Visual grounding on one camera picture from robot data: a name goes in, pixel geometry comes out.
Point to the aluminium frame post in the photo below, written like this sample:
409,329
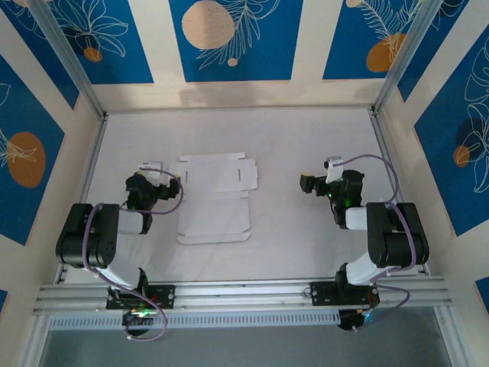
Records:
409,49
68,57

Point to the aluminium frame cross rail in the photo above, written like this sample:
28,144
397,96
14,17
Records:
244,294

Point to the white and teal paper box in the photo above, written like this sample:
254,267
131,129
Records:
214,218

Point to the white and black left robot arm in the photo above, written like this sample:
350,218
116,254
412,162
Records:
99,237

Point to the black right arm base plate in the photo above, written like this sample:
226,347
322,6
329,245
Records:
321,294

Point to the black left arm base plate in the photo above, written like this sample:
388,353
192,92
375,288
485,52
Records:
164,296

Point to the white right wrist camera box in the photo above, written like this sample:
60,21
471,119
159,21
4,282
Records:
334,170

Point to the aluminium frame leg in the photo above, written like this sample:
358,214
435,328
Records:
34,344
452,340

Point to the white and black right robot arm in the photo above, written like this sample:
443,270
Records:
397,244

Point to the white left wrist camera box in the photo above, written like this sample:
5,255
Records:
152,170

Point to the blue floral wall panel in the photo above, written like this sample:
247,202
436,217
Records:
38,57
126,57
267,57
431,57
23,206
344,46
439,172

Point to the aluminium table side rail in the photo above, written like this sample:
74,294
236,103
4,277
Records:
91,160
386,153

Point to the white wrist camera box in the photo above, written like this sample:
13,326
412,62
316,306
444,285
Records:
334,170
152,170

